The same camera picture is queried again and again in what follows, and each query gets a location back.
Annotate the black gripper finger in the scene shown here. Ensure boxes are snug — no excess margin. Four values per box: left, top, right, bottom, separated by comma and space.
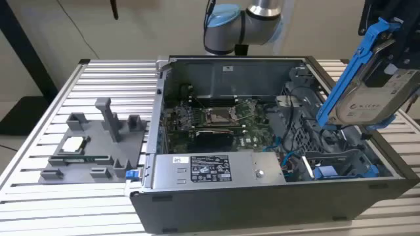
364, 64, 400, 88

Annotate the hard disk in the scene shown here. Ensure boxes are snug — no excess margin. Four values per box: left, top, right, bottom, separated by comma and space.
316, 17, 420, 132

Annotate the grey perforated disk bay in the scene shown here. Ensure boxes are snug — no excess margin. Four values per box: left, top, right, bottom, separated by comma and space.
275, 66, 374, 159

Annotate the blue disk carrier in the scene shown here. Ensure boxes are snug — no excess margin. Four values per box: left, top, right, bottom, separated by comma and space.
314, 164, 380, 179

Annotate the metal socket cover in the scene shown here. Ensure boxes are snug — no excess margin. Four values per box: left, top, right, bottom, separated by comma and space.
231, 101, 259, 121

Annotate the green motherboard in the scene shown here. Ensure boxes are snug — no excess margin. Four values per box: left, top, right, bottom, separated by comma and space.
163, 98, 280, 154

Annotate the CPU socket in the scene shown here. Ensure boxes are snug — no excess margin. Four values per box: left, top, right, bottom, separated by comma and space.
203, 107, 238, 125

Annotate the thin metal locking lever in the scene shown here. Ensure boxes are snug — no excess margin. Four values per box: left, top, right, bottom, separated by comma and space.
194, 95, 210, 110

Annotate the silver power supply unit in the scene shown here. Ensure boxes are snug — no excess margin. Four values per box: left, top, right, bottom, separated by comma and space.
151, 151, 287, 190

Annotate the open dark grey PC case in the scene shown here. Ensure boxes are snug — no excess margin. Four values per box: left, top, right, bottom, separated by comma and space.
124, 54, 420, 234

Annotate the black hanging rod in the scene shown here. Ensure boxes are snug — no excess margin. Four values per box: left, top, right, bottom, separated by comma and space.
110, 0, 120, 20

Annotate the grey parts rack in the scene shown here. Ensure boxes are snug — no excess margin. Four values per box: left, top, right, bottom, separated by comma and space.
39, 97, 152, 185

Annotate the green RAM stick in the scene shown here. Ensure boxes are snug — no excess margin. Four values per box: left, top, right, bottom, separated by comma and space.
62, 156, 110, 164

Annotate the silver CPU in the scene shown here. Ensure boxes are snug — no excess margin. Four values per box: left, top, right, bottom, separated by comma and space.
62, 137, 88, 153

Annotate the black stand with base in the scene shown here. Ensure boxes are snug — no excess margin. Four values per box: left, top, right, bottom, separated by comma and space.
0, 0, 60, 136

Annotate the thin blue wire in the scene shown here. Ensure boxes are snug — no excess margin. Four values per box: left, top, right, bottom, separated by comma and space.
264, 144, 298, 158

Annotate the thin black wall cable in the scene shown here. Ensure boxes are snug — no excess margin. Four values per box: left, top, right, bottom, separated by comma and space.
56, 0, 102, 60

